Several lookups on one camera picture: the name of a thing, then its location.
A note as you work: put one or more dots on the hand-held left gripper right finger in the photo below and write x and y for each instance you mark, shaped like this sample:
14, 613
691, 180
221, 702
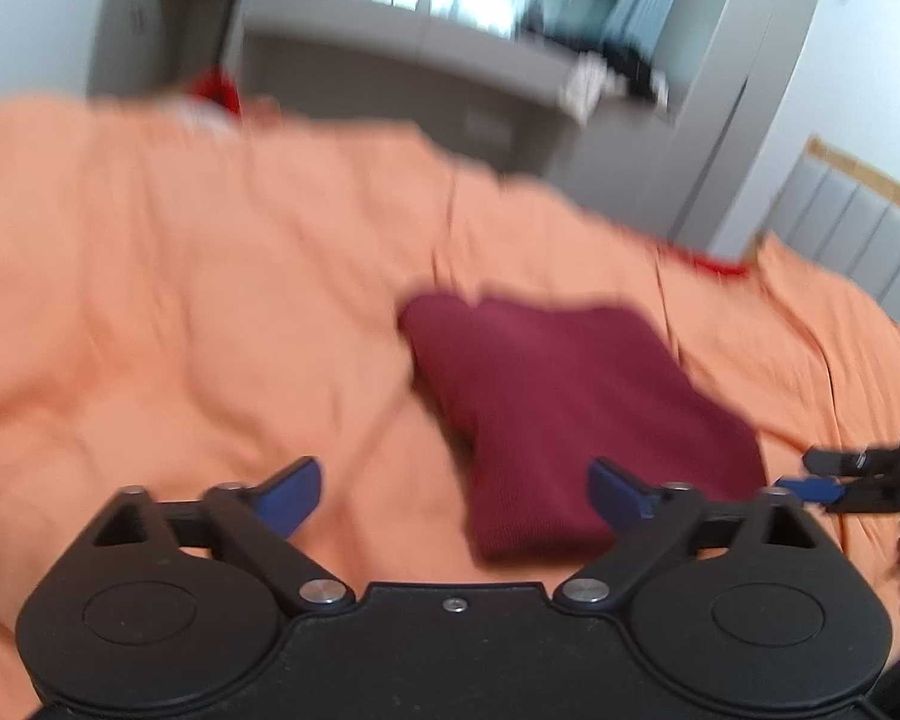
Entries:
619, 499

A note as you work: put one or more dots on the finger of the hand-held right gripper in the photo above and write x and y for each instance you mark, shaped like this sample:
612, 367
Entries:
817, 490
847, 460

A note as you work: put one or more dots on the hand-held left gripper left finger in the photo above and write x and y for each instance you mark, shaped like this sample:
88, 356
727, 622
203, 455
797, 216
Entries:
292, 499

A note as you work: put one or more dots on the maroon knit garment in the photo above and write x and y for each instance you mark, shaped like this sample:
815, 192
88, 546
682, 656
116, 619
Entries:
570, 420

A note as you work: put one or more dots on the red cloth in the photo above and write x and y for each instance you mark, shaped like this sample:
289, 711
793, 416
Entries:
709, 262

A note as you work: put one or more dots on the orange bed sheet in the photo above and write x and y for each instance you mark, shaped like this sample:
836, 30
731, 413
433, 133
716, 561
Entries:
195, 277

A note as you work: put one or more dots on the light wooden board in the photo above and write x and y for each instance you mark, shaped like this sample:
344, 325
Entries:
862, 172

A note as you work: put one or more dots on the white cloth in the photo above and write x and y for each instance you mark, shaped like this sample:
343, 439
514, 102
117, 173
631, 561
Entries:
583, 86

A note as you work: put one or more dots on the red pillow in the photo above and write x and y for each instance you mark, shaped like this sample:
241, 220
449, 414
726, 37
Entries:
214, 90

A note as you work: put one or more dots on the black item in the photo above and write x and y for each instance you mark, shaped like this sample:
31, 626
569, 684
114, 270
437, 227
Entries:
637, 75

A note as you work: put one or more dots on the grey cabinet unit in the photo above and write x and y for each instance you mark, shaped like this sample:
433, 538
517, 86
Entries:
450, 90

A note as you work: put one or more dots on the white wall radiator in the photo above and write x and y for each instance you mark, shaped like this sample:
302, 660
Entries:
862, 240

